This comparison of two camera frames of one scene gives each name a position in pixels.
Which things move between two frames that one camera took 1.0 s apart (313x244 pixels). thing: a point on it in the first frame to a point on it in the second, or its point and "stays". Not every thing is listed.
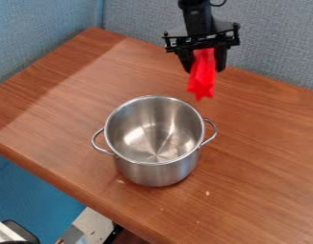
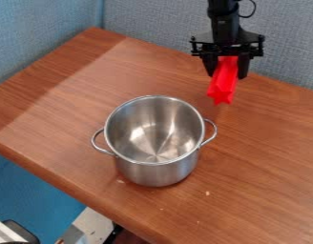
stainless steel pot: [154, 133] stays
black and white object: [9, 233] stays
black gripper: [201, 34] to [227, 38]
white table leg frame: [91, 229] stays
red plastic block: [202, 71] to [223, 79]
